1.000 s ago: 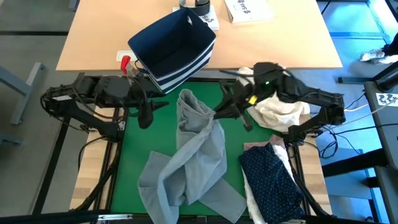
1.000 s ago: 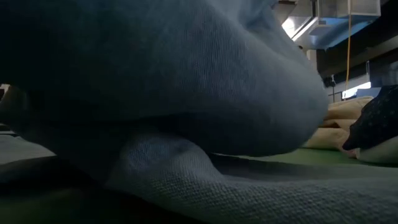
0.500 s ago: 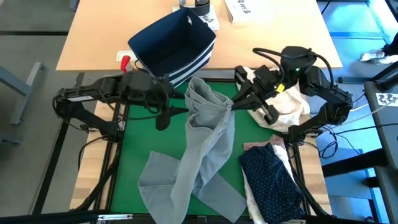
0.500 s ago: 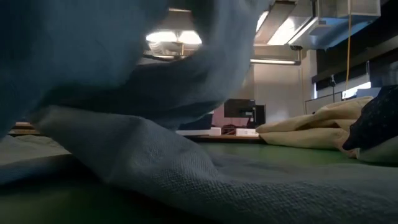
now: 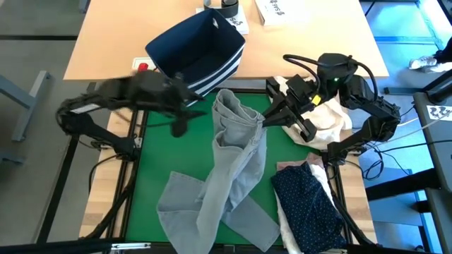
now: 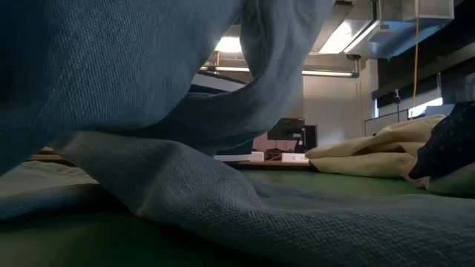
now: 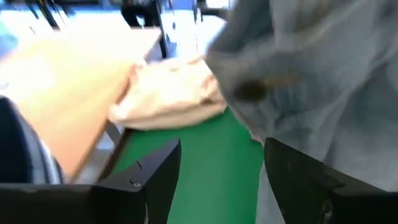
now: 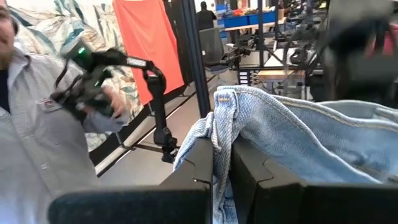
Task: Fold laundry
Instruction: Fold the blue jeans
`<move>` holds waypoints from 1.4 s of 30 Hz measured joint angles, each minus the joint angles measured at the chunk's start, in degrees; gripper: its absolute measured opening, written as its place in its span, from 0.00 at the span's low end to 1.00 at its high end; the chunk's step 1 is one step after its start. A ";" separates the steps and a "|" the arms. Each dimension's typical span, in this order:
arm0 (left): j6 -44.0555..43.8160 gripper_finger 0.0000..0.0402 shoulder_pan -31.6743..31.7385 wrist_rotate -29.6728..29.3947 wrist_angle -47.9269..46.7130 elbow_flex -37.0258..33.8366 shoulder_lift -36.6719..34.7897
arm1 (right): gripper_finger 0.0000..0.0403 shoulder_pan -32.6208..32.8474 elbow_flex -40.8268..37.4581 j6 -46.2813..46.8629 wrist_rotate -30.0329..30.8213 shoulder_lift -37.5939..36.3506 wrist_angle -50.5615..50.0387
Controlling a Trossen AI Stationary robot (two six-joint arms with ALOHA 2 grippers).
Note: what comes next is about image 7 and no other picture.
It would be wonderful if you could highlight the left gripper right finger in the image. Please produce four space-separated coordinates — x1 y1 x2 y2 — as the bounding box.
264 138 398 224

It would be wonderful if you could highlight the navy white striped basket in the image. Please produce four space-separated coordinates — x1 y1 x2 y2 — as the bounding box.
0 96 65 184

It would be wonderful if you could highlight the light wooden table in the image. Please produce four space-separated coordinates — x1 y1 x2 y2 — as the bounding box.
0 26 162 183

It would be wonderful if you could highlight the black aluminium table frame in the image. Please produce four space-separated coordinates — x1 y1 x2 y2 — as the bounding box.
96 121 135 184

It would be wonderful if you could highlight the cream cloth garment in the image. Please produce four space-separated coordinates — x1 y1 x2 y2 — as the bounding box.
107 55 228 131

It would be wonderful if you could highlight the person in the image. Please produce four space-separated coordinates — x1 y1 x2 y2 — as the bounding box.
121 0 159 27

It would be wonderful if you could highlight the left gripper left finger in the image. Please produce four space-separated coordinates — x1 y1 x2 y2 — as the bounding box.
93 139 182 224

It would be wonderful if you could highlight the green table mat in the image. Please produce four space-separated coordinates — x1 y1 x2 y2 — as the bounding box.
111 107 265 224

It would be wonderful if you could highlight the grey garment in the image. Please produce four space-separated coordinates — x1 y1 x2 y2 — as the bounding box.
205 0 398 224

